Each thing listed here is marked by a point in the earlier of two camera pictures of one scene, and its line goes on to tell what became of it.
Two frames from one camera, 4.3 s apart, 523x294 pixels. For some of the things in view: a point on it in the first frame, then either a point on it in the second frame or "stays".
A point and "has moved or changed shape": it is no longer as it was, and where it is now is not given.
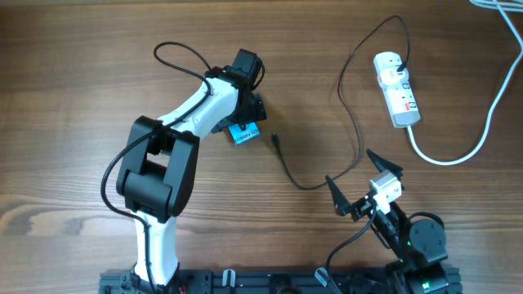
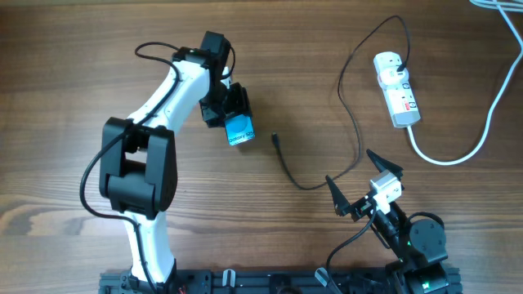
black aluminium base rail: (293, 281) stays
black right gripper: (361, 207) stays
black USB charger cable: (401, 68) stays
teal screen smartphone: (239, 135) has moved or changed shape
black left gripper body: (254, 111) → (223, 101)
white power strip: (398, 91) stays
